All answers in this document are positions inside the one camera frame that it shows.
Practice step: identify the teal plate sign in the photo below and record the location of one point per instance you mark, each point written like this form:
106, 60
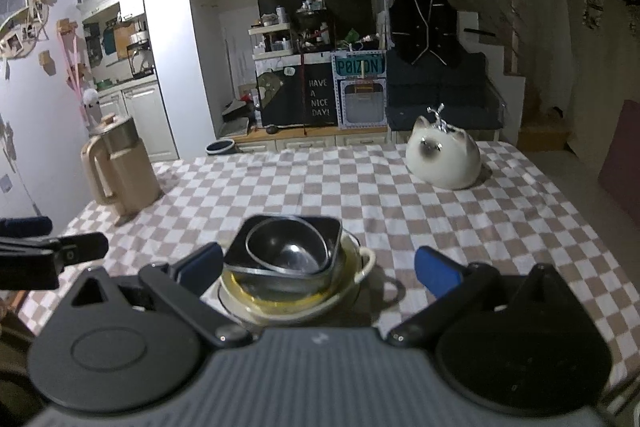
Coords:
357, 66

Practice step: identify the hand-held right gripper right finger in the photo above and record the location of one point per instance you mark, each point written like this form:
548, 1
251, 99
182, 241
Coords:
437, 274

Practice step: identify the white enamel plate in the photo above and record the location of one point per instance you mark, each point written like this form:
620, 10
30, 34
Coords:
228, 303

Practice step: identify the black lettered sign board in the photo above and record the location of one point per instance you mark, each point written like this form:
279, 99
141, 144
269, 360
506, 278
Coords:
295, 102

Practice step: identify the checkered tablecloth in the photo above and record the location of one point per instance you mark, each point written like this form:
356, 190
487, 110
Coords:
350, 197

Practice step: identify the dark round trash bin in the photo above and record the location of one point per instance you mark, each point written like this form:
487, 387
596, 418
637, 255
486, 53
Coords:
220, 148

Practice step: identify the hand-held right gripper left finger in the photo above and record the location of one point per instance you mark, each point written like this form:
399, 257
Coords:
200, 268

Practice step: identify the white kitchen cabinet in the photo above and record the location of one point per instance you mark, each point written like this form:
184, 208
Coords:
150, 127

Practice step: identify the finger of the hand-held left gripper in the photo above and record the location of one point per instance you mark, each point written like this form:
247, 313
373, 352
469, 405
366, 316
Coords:
25, 226
45, 257

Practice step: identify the cream drawer cabinet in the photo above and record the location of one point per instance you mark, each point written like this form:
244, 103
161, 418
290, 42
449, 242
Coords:
305, 142

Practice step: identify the round steel bowl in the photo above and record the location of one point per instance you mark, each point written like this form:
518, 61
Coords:
290, 252

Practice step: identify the beige electric kettle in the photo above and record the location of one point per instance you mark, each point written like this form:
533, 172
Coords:
130, 177

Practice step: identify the black vest with white trim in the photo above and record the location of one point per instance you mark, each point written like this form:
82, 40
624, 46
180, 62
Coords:
420, 22

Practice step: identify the cluttered white shelf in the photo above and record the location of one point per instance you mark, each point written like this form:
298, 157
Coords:
270, 42

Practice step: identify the wooden wall decoration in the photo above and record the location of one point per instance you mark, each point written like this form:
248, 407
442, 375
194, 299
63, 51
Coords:
20, 7

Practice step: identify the cat-shaped ceramic dispenser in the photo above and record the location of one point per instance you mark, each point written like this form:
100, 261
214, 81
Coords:
445, 167

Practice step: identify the white framed oven picture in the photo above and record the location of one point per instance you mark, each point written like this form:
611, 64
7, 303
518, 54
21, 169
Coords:
362, 104

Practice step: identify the purple floor mat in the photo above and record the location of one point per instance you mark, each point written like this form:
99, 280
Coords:
622, 157

